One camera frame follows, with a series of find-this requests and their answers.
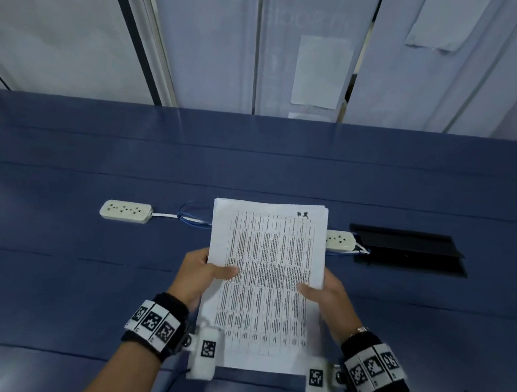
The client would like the short white power strip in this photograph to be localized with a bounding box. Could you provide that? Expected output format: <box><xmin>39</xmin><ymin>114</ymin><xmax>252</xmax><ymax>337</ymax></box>
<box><xmin>325</xmin><ymin>229</ymin><xmax>358</xmax><ymax>255</ymax></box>

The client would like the black desk cable hatch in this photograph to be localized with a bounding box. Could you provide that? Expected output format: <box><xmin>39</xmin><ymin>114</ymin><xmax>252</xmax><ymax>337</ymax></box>
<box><xmin>346</xmin><ymin>223</ymin><xmax>471</xmax><ymax>279</ymax></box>

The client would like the person's left hand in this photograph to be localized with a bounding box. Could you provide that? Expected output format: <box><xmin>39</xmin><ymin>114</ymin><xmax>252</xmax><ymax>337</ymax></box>
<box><xmin>167</xmin><ymin>245</ymin><xmax>241</xmax><ymax>316</ymax></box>

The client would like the dark metal frame post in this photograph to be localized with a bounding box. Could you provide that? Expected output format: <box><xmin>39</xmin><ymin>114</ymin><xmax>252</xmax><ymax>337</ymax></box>
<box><xmin>96</xmin><ymin>0</ymin><xmax>171</xmax><ymax>107</ymax></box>

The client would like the long white power strip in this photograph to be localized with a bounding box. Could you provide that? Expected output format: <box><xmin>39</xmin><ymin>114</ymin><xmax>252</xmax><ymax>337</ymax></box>
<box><xmin>99</xmin><ymin>199</ymin><xmax>154</xmax><ymax>226</ymax></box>

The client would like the curled white paper on wall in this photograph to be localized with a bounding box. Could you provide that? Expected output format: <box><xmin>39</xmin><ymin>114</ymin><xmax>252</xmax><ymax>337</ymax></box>
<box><xmin>404</xmin><ymin>0</ymin><xmax>478</xmax><ymax>54</ymax></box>

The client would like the white paper sheet on wall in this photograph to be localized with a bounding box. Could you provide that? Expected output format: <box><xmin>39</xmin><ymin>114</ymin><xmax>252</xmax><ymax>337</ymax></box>
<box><xmin>290</xmin><ymin>34</ymin><xmax>356</xmax><ymax>112</ymax></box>

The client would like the stack of printed paper sheets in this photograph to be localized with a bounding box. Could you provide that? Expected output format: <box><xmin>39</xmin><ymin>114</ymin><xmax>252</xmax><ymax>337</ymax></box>
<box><xmin>193</xmin><ymin>196</ymin><xmax>332</xmax><ymax>378</ymax></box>

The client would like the white wrist camera with marker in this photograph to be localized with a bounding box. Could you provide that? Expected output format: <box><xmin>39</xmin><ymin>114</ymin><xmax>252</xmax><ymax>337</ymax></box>
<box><xmin>185</xmin><ymin>324</ymin><xmax>225</xmax><ymax>383</ymax></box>
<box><xmin>305</xmin><ymin>357</ymin><xmax>338</xmax><ymax>392</ymax></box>

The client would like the blue cable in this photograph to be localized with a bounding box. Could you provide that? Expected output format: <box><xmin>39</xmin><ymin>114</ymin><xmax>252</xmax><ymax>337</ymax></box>
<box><xmin>176</xmin><ymin>200</ymin><xmax>214</xmax><ymax>231</ymax></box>

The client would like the black wristband with marker tags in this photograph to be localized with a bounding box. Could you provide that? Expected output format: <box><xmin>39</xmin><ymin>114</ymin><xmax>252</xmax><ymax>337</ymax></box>
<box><xmin>336</xmin><ymin>328</ymin><xmax>417</xmax><ymax>392</ymax></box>
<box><xmin>119</xmin><ymin>289</ymin><xmax>191</xmax><ymax>365</ymax></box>

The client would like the person's right hand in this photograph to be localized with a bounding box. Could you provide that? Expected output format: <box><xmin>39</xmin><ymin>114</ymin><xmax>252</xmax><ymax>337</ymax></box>
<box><xmin>293</xmin><ymin>265</ymin><xmax>367</xmax><ymax>345</ymax></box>

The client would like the blue tablecloth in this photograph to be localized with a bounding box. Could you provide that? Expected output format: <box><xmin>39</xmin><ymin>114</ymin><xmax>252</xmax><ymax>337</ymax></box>
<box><xmin>0</xmin><ymin>89</ymin><xmax>517</xmax><ymax>392</ymax></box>

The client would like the person's left forearm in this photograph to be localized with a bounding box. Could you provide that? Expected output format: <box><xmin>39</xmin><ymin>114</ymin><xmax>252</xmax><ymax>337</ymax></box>
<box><xmin>78</xmin><ymin>332</ymin><xmax>168</xmax><ymax>392</ymax></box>

